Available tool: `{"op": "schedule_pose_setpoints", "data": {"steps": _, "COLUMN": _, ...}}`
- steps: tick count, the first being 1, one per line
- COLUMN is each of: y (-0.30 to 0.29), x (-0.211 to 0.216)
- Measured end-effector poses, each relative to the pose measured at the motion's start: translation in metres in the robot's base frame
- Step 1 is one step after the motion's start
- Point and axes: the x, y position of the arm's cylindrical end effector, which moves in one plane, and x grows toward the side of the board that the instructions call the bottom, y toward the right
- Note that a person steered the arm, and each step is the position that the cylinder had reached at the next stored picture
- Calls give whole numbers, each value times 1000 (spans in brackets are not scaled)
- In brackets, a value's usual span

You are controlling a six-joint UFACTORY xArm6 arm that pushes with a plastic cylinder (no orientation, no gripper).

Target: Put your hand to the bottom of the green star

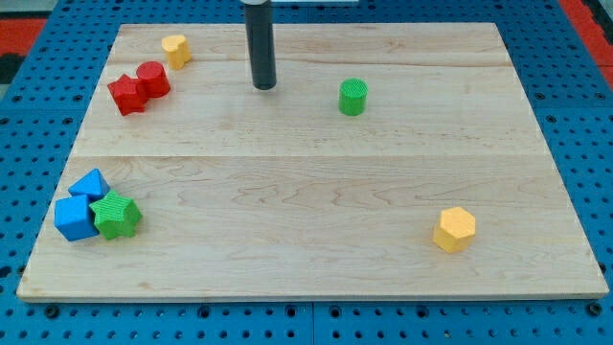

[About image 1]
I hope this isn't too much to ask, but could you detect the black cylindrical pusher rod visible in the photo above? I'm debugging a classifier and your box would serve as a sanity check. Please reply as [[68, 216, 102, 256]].
[[243, 0, 277, 90]]

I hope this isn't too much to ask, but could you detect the red star block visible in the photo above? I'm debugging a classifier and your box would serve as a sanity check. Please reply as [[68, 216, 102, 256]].
[[107, 74, 148, 116]]

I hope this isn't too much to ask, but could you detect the green star block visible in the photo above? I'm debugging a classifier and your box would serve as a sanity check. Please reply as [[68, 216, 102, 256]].
[[89, 190, 143, 241]]

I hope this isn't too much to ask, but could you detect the yellow heart block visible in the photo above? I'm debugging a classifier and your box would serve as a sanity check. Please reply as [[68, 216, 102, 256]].
[[161, 34, 192, 70]]

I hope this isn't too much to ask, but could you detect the green cylinder block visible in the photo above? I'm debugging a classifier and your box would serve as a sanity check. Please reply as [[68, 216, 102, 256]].
[[338, 78, 368, 116]]

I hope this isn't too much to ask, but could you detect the red cylinder block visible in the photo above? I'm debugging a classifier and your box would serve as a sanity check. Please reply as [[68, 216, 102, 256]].
[[136, 61, 170, 98]]

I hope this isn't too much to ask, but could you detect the light wooden board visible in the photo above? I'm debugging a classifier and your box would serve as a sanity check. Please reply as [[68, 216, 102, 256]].
[[17, 23, 609, 303]]

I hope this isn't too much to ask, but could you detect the blue triangle block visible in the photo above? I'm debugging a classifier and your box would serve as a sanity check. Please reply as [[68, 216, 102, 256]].
[[68, 168, 111, 201]]

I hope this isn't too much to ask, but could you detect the blue cube block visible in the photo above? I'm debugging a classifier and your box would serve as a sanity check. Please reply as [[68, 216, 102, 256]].
[[54, 195, 100, 242]]

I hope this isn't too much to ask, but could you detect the yellow hexagon block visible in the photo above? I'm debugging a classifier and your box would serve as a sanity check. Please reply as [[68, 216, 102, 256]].
[[433, 207, 476, 253]]

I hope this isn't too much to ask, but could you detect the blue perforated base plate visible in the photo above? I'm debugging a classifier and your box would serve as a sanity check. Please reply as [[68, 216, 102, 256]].
[[1, 1, 612, 344]]

